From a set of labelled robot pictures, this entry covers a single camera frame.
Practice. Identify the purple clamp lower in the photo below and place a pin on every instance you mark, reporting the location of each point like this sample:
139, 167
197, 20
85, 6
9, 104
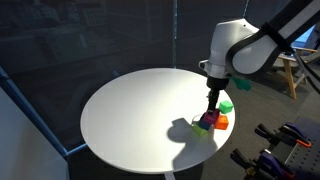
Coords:
265, 167

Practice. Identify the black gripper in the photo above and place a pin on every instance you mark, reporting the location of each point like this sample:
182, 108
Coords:
215, 85

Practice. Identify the yellow-green block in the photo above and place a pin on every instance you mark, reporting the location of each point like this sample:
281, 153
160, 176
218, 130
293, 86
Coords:
198, 130

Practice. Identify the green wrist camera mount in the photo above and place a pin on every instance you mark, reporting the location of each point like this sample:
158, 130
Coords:
242, 84

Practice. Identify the pink block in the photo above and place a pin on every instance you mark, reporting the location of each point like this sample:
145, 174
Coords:
211, 117

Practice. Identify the perforated metal plate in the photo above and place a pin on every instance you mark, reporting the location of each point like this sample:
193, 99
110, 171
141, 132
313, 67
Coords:
306, 161

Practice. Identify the round white table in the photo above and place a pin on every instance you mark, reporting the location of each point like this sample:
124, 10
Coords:
141, 122

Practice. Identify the orange block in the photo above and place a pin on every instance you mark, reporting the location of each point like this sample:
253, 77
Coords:
222, 122

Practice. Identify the purple clamp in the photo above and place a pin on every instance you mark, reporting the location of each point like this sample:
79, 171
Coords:
265, 167
288, 133

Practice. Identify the wooden chair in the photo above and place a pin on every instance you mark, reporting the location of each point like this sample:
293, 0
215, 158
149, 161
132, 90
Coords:
289, 65

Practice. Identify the purple clamp upper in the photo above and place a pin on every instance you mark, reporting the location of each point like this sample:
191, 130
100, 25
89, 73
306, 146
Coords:
288, 133

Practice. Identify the green block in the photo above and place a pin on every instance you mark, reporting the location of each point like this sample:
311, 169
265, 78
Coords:
226, 107

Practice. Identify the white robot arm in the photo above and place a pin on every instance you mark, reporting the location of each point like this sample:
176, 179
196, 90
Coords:
243, 50

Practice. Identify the blue block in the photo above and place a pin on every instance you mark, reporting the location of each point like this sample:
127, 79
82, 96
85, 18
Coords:
204, 125

